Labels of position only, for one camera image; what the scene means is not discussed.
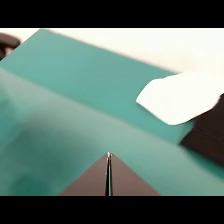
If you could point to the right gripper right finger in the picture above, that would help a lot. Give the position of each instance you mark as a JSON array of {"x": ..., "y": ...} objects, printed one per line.
[{"x": 128, "y": 181}]

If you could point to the black garment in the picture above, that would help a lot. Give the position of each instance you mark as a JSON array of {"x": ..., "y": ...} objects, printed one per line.
[
  {"x": 8, "y": 43},
  {"x": 210, "y": 133}
]

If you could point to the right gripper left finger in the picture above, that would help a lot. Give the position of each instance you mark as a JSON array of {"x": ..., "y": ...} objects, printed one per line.
[{"x": 93, "y": 181}]

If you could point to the white garment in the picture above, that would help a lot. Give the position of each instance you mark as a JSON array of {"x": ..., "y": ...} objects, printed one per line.
[{"x": 180, "y": 96}]

